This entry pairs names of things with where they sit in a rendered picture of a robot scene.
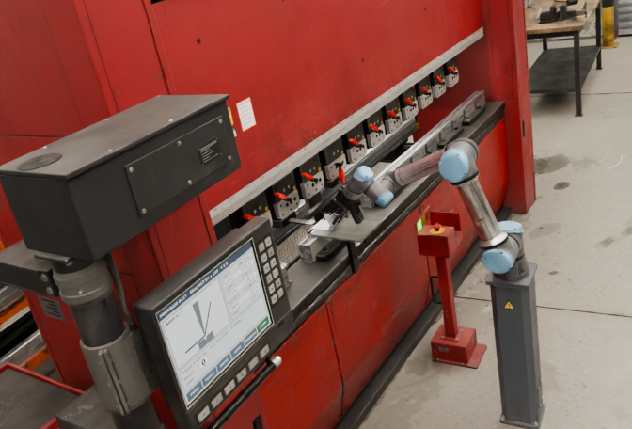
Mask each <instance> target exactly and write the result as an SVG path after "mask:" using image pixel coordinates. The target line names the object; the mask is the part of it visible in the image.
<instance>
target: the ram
mask: <svg viewBox="0 0 632 429"><path fill-rule="evenodd" d="M151 4H152V7H153V11H154V14H155V18H156V22H157V24H158V28H159V32H160V35H161V39H162V42H163V45H164V49H165V52H166V58H167V62H168V66H169V68H170V72H171V76H172V79H173V83H174V86H175V89H176V93H177V95H214V94H228V95H229V99H227V100H226V103H227V107H229V108H230V112H231V115H232V120H233V125H232V129H233V128H235V132H236V135H237V136H235V140H236V145H237V149H238V152H239V156H240V159H241V167H240V168H239V169H238V170H236V171H235V172H233V173H232V174H230V175H228V177H226V178H225V179H223V180H222V181H220V182H219V183H217V184H215V185H213V186H212V187H210V188H209V189H207V190H206V191H204V195H205V199H206V201H207V205H208V209H209V211H210V210H212V209H213V208H215V207H216V206H218V205H219V204H221V203H222V202H224V201H225V200H227V199H228V198H230V197H231V196H233V195H234V194H236V193H237V192H239V191H240V190H242V189H243V188H245V187H246V186H248V185H249V184H251V183H253V182H254V181H256V180H257V179H258V178H259V177H261V176H262V175H264V174H265V173H267V172H268V171H269V170H271V169H272V168H274V167H276V166H277V165H279V164H280V163H282V162H283V161H285V160H286V159H288V158H289V157H291V156H292V155H294V154H295V153H297V152H298V151H300V150H302V149H303V148H305V146H306V145H308V144H309V143H311V142H312V141H314V140H315V139H317V138H318V137H320V136H321V135H323V134H325V133H326V132H328V131H329V130H331V129H332V128H334V127H335V126H337V125H338V124H340V123H341V122H343V121H344V120H346V119H347V118H349V117H350V116H352V115H353V114H354V113H355V112H357V111H358V110H360V109H361V108H363V107H364V106H366V105H367V104H369V103H371V102H372V101H374V100H375V99H377V98H378V97H380V96H381V95H383V94H384V93H385V92H387V91H388V90H390V89H391V88H393V87H395V86H396V85H398V84H399V83H401V81H403V80H404V79H406V78H407V77H409V76H410V75H412V74H413V73H415V72H417V71H418V70H420V69H421V68H422V67H424V66H425V65H427V64H428V63H430V62H431V61H433V60H434V59H436V58H437V57H439V56H441V55H442V54H444V53H445V52H447V51H448V50H449V49H450V48H452V47H453V46H455V45H456V44H458V43H459V42H461V41H462V40H464V39H465V38H467V37H468V36H470V35H471V34H473V33H474V32H476V31H477V30H479V29H480V28H482V6H481V0H156V1H152V2H151ZM482 36H483V32H481V34H479V35H478V36H476V37H475V38H474V39H472V40H470V41H469V42H467V43H466V44H464V45H463V46H462V47H460V48H459V49H457V50H456V51H454V52H453V53H451V54H450V55H449V56H447V57H445V58H444V59H442V60H441V61H439V62H438V63H436V64H435V65H434V66H432V67H431V68H430V69H429V70H427V71H425V72H424V73H423V74H421V75H420V76H418V77H417V78H415V79H414V80H412V81H411V82H410V83H408V84H407V85H405V86H404V87H402V88H400V89H399V90H398V91H396V92H395V93H393V94H392V95H390V96H389V97H387V98H386V99H384V100H383V101H382V102H380V103H379V104H378V105H376V106H375V107H373V108H372V109H371V110H369V111H368V112H366V113H365V114H363V115H362V116H360V117H359V118H358V119H356V120H354V121H353V122H351V123H350V124H348V125H347V126H345V127H344V128H343V129H341V130H340V131H338V132H337V133H335V134H334V135H332V136H331V137H329V138H328V139H327V140H326V141H324V142H323V143H321V144H320V145H319V146H317V147H316V148H314V149H313V150H311V151H309V152H308V153H306V154H305V155H304V156H302V157H301V158H299V159H298V160H296V161H295V162H293V163H292V164H291V165H289V166H288V167H286V168H284V169H283V170H281V171H280V172H279V173H277V175H275V176H274V177H272V178H271V179H269V180H268V181H266V182H265V183H263V184H262V185H260V186H259V187H257V188H256V189H254V190H253V191H252V192H250V193H249V194H247V195H246V196H244V197H243V198H241V199H240V200H238V201H237V202H235V203H234V204H232V205H231V206H229V207H228V209H226V210H225V211H223V212H222V213H220V214H218V215H217V216H215V217H214V218H213V219H212V222H213V226H214V225H216V224H217V223H219V222H220V221H221V220H223V219H224V218H226V217H227V216H228V215H230V214H232V213H233V212H235V211H236V210H237V209H239V208H240V207H242V206H243V205H244V204H246V203H247V202H249V201H250V200H252V199H253V198H254V197H256V196H257V195H258V194H259V193H261V192H262V191H264V190H265V189H267V188H268V187H269V186H271V185H272V184H274V183H276V182H277V181H278V180H280V179H281V178H283V177H284V176H285V175H287V174H288V173H290V172H291V171H293V170H294V169H295V168H297V167H299V166H300V165H301V164H303V163H304V162H306V161H307V160H308V159H309V158H310V157H312V156H313V155H315V154H316V153H317V152H319V151H321V150H322V149H324V148H325V147H326V146H328V145H329V144H331V143H332V142H334V141H335V140H336V139H338V138H339V137H341V136H342V135H344V134H345V133H347V132H348V131H350V130H351V129H352V128H354V127H355V126H357V124H358V123H360V122H361V121H363V120H364V119H366V118H367V117H369V116H370V115H372V114H373V113H375V112H376V111H377V110H379V109H380V108H382V107H383V106H384V105H386V104H387V103H389V102H391V101H392V100H393V99H395V98H396V97H398V96H399V95H400V94H402V93H403V92H405V91H406V90H408V89H409V88H410V87H412V86H413V85H415V84H416V83H417V82H418V81H420V80H421V79H423V78H424V77H425V76H427V75H428V74H430V73H431V72H433V71H434V70H436V69H437V68H439V67H440V66H441V65H443V64H444V63H446V62H447V61H449V60H450V59H451V58H453V57H454V56H456V55H457V54H459V53H460V52H462V51H463V50H465V48H466V47H468V46H469V45H471V44H472V43H473V42H475V41H476V40H478V39H480V38H481V37H482ZM248 97H250V100H251V103H252V108H253V112H254V116H255V121H256V125H254V126H253V127H251V128H249V129H247V130H246V131H244V132H243V130H242V125H241V122H240V118H239V114H238V110H237V106H236V104H237V103H238V102H240V101H242V100H244V99H246V98H248Z"/></svg>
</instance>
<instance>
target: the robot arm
mask: <svg viewBox="0 0 632 429"><path fill-rule="evenodd" d="M478 157H479V149H478V146H477V145H476V143H475V142H474V141H473V140H471V139H468V138H459V139H457V140H455V141H453V142H451V143H450V144H448V145H445V147H444V149H443V150H441V151H437V152H435V153H433V154H430V155H428V156H426V157H424V158H421V159H419V160H417V161H416V162H414V163H411V164H409V165H407V166H405V167H401V168H399V169H397V170H390V171H389V172H388V173H386V174H385V176H384V177H383V178H382V179H381V180H380V181H379V182H377V181H376V180H375V179H374V178H373V172H372V171H371V169H370V168H369V167H365V166H361V167H359V168H358V169H357V170H356V171H355V173H354V174H353V176H352V178H351V179H350V181H349V182H348V183H347V184H346V186H343V187H342V188H340V189H339V192H338V194H337V195H336V196H335V197H333V198H332V199H331V201H330V202H329V204H328V205H327V207H328V208H329V209H330V211H332V212H333V213H334V212H335V214H332V215H326V216H325V219H326V221H327V222H328V223H329V225H330V226H329V228H328V229H329V230H331V229H333V228H334V227H335V225H336V224H337V223H340V221H341V220H342V219H343V218H344V217H345V216H346V214H347V213H348V212H350V214H351V216H352V218H353V220H354V221H355V223H356V224H360V223H361V222H362V221H363V220H364V216H363V214H362V213H361V211H360V209H359V207H358V205H357V203H356V200H357V199H358V198H359V197H360V195H361V194H362V193H363V194H365V195H366V196H367V197H369V198H370V199H371V200H373V201H374V202H375V203H376V204H378V205H379V206H381V207H382V208H386V207H387V206H388V204H389V203H390V202H391V201H392V199H393V198H394V195H393V194H392V192H393V191H394V190H395V189H397V188H399V187H401V186H404V185H406V184H409V183H411V182H414V181H416V180H418V179H421V178H423V177H425V176H428V175H430V174H433V173H435V172H437V171H440V174H441V175H442V177H443V178H444V179H445V180H448V181H449V182H450V184H451V185H452V186H455V187H457V189H458V191H459V193H460V195H461V197H462V200H463V202H464V204H465V206H466V208H467V210H468V213H469V215H470V217H471V219H472V221H473V223H474V226H475V228H476V230H477V232H478V234H479V235H480V238H481V240H480V242H479V245H480V247H481V249H482V253H483V255H482V264H483V265H484V267H485V268H486V269H487V270H489V271H491V272H493V274H494V276H495V277H496V278H497V279H500V280H503V281H510V282H513V281H519V280H522V279H525V278H527V277H528V276H529V274H530V268H529V263H528V261H527V259H526V257H525V250H524V237H523V232H524V231H523V227H522V225H521V224H519V223H517V222H513V221H502V222H497V220H496V218H495V216H494V214H493V211H492V209H491V207H490V205H489V203H488V200H487V198H486V196H485V194H484V193H483V190H482V187H481V185H480V183H479V180H478V176H479V174H480V173H479V170H478V169H477V167H476V165H475V163H476V161H477V159H478ZM335 217H336V218H335Z"/></svg>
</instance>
